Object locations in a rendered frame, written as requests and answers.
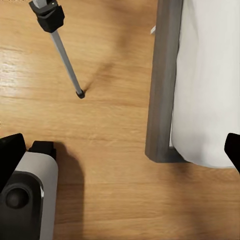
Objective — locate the bed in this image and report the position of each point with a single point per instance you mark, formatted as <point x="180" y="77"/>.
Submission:
<point x="194" y="100"/>

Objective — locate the camera tripod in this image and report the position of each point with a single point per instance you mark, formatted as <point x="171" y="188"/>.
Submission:
<point x="50" y="16"/>

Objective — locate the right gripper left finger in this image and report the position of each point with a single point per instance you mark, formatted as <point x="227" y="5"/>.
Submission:
<point x="12" y="149"/>

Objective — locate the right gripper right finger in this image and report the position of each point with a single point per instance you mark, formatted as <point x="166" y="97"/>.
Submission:
<point x="232" y="149"/>

